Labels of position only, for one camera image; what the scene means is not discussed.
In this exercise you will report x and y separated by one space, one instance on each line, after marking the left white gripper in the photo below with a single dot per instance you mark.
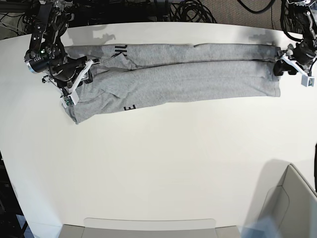
286 62

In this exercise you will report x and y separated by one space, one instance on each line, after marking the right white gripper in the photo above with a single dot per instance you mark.
64 75

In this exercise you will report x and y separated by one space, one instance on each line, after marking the grey T-shirt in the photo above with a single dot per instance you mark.
138 76

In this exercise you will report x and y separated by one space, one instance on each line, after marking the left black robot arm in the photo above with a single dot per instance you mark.
298 22

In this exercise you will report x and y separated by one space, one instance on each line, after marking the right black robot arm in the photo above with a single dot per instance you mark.
46 53

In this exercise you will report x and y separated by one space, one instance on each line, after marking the grey bin at right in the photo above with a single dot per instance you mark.
293 206

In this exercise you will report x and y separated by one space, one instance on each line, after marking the grey bin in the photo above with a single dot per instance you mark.
293 206
107 228

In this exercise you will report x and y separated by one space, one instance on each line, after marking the grey bin at bottom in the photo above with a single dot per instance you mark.
107 228

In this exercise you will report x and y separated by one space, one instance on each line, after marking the blue translucent object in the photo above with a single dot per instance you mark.
263 228

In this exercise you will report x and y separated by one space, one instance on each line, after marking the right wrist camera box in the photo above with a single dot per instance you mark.
69 100

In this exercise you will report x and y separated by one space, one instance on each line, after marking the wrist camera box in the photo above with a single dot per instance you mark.
308 81
69 100

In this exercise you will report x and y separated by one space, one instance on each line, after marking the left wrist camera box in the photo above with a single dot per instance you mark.
308 81

